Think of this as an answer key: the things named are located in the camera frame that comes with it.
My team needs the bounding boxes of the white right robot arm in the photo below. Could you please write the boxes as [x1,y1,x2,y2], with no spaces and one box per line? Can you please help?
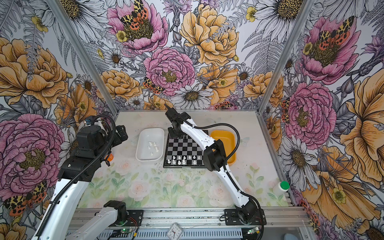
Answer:
[166,105,265,226]

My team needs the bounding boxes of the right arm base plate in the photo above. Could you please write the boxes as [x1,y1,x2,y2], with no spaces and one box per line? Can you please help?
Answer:
[224,209,267,226]

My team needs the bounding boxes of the white plastic tub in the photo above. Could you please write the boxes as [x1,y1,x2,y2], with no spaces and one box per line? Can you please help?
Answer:
[136,128,165,163]

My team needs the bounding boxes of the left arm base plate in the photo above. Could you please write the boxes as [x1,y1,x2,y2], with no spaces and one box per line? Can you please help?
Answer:
[124,209,144,227]

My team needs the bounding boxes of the green capped white bottle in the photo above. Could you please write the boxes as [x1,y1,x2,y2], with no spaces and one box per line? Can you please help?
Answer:
[272,181,290,196]

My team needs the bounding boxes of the white analog clock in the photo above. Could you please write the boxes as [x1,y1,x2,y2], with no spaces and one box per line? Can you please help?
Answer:
[166,223,184,240]

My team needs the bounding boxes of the black white chessboard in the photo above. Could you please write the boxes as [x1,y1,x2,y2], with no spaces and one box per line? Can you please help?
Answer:
[163,134,206,169]

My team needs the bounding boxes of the aluminium front rail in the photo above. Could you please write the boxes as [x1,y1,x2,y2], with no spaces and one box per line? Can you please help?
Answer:
[55,207,310,230]

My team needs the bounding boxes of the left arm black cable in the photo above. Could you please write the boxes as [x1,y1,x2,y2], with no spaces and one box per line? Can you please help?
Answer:
[34,113,117,238]

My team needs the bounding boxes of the yellow plastic tub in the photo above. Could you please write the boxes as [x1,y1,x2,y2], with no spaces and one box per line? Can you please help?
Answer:
[210,130,236,156]

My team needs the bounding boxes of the orange pill bottle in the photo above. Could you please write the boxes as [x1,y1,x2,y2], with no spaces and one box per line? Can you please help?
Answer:
[105,154,114,162]

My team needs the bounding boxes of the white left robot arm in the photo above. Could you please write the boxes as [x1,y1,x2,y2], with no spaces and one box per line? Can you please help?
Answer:
[33,114,128,240]

